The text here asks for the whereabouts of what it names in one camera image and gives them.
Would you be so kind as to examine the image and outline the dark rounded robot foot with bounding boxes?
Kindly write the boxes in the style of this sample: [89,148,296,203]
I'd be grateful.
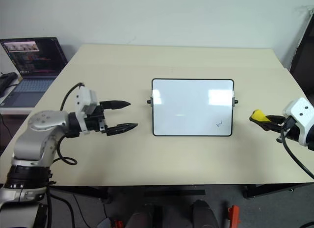
[190,199,222,228]

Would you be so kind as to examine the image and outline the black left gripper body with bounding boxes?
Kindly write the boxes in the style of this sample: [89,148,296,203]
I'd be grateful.
[84,104,109,135]

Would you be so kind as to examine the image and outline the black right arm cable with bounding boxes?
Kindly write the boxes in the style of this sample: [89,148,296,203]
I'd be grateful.
[280,124,314,180]

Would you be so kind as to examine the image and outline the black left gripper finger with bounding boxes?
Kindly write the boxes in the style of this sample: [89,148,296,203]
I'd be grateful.
[105,122,139,137]
[99,99,131,111]

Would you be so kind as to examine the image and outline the open grey laptop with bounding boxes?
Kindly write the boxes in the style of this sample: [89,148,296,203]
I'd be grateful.
[0,36,69,109]

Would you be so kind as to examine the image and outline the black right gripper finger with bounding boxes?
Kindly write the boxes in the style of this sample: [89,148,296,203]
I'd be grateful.
[266,114,287,125]
[249,117,283,134]

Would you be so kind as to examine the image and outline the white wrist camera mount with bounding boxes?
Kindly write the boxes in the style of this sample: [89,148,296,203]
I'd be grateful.
[282,97,314,147]
[74,86,99,136]

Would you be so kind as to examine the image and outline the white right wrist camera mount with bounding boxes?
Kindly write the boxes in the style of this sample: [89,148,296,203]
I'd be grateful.
[282,97,314,147]

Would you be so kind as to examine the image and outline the yellow whiteboard eraser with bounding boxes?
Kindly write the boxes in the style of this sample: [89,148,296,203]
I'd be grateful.
[252,109,271,123]

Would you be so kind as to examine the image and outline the black-framed whiteboard with stand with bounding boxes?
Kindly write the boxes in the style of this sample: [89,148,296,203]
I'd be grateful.
[146,78,239,137]

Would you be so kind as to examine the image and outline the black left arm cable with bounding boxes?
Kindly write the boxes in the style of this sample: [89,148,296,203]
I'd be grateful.
[52,82,85,166]

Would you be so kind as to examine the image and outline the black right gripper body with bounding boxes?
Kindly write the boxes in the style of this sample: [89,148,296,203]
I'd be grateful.
[276,116,299,143]

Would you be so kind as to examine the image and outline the black table frame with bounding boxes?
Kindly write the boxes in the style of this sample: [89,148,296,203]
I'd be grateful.
[49,180,314,200]

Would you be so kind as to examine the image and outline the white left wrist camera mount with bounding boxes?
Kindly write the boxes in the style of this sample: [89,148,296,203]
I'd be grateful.
[74,86,99,136]

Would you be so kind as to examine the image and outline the large red clamp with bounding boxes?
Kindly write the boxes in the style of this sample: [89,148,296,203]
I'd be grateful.
[227,205,240,228]

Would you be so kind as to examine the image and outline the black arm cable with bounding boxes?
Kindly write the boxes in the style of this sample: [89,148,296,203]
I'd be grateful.
[52,82,85,166]
[280,124,314,180]

